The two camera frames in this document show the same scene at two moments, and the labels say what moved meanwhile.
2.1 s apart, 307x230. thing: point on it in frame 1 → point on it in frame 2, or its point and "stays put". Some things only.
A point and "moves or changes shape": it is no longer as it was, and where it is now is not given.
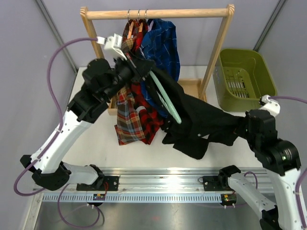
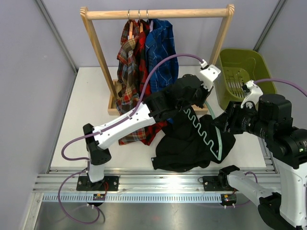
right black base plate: [214, 183] stays put
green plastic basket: [242, 76] stays put
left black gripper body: [135, 74] → [201, 94]
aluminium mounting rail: [145, 185] stays put
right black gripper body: [250, 134] → [242, 118]
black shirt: [201, 122] moves or changes shape
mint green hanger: [170, 105] → [221, 153]
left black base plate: [109, 183] stays put
